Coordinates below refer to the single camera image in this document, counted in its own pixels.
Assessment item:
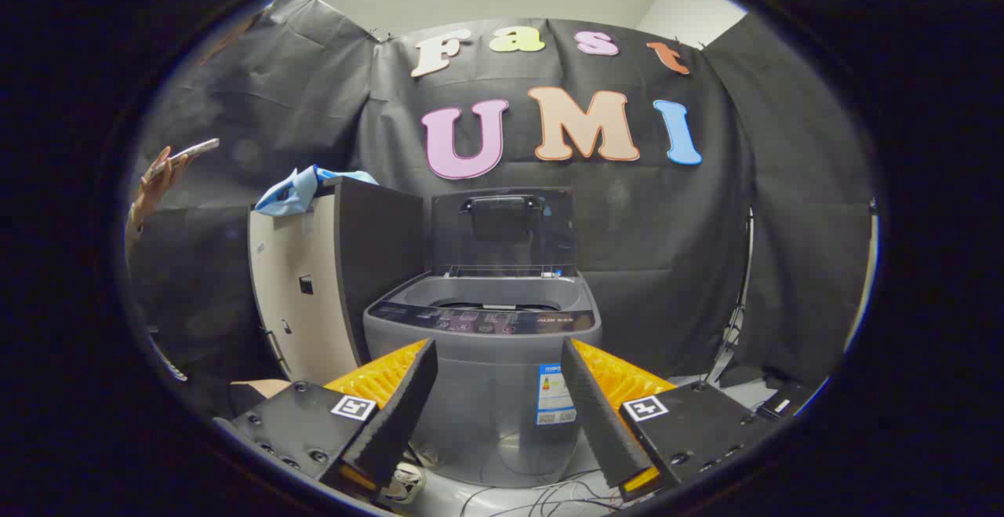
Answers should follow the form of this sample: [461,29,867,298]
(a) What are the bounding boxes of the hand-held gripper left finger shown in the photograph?
[213,337,440,502]

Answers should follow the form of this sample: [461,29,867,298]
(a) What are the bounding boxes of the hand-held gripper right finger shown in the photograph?
[560,337,785,502]

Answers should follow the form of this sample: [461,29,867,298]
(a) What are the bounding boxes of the grey washing machine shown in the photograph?
[362,266,603,489]

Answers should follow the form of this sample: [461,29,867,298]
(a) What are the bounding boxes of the light blue garment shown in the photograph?
[255,165,379,217]

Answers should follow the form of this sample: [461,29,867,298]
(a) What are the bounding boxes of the beige cabinet with dark side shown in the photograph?
[248,177,426,386]

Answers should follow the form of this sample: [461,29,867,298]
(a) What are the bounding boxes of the black light stand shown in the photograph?
[702,207,755,386]

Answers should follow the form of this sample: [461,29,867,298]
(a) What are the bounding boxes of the black box with white label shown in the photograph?
[757,382,817,422]

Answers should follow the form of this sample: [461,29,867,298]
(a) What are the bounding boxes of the floor cables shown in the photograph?
[459,470,628,517]

